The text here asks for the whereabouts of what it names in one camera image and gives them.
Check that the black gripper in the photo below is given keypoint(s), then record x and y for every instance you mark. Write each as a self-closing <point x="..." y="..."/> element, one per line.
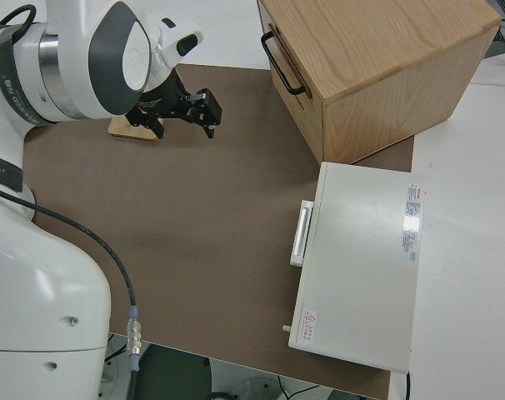
<point x="173" y="104"/>

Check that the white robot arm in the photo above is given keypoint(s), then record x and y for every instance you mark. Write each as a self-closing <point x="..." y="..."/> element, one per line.
<point x="48" y="291"/>

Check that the wooden mug rack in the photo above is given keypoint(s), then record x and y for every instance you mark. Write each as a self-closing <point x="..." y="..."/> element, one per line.
<point x="121" y="129"/>

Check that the brown table mat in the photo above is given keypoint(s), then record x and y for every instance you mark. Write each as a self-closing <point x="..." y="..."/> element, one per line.
<point x="194" y="208"/>

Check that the white toaster oven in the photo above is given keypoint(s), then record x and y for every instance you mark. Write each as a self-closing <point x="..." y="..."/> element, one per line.
<point x="361" y="266"/>

